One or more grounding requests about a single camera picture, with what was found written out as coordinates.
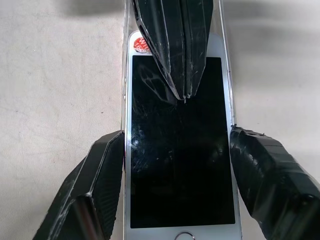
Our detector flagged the clear plastic phone case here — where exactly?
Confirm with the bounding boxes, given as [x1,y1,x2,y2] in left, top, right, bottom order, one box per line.
[120,0,245,240]

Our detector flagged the red round sticker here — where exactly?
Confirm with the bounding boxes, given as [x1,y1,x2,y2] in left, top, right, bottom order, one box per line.
[133,36,152,54]

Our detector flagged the white smartphone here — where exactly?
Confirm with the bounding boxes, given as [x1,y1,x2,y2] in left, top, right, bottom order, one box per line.
[124,30,242,240]

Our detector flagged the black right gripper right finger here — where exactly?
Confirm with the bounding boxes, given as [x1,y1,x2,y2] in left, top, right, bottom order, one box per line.
[229,124,320,240]

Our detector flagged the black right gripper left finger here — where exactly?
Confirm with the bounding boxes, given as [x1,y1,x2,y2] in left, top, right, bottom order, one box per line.
[32,129,126,240]

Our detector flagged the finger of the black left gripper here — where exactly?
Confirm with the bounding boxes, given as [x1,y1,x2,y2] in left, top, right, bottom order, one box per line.
[180,0,214,99]
[131,0,186,100]

